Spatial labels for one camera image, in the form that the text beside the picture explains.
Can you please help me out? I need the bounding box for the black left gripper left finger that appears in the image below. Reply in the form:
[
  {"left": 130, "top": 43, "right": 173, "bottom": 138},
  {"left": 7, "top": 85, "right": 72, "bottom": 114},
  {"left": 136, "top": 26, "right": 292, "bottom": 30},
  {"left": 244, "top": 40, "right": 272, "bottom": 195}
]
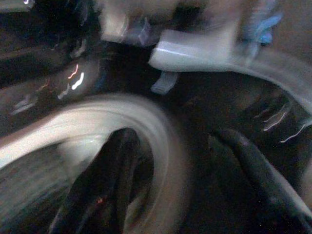
[{"left": 50, "top": 128, "right": 155, "bottom": 234}]

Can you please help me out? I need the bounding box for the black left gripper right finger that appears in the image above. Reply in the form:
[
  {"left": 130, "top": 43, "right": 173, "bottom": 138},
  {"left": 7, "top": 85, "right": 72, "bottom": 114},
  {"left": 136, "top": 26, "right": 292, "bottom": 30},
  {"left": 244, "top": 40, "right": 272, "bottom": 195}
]
[{"left": 214, "top": 128, "right": 312, "bottom": 234}]

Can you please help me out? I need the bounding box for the white plastic basket rim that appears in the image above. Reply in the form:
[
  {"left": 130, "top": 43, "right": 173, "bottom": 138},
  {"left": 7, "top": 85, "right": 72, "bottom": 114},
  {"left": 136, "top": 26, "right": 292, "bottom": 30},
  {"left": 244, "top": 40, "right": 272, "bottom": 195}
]
[{"left": 148, "top": 28, "right": 312, "bottom": 112}]

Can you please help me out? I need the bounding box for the blue cloth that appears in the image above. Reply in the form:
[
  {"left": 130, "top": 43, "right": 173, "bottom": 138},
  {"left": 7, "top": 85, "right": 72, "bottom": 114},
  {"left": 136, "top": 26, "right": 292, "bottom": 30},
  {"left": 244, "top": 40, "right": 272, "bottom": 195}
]
[{"left": 241, "top": 11, "right": 284, "bottom": 47}]

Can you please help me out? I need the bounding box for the white round washer door ring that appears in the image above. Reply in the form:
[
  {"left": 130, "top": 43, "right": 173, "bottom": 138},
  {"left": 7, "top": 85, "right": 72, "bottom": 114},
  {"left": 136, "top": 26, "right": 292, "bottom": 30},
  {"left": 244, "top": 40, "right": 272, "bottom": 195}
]
[{"left": 0, "top": 94, "right": 188, "bottom": 234}]

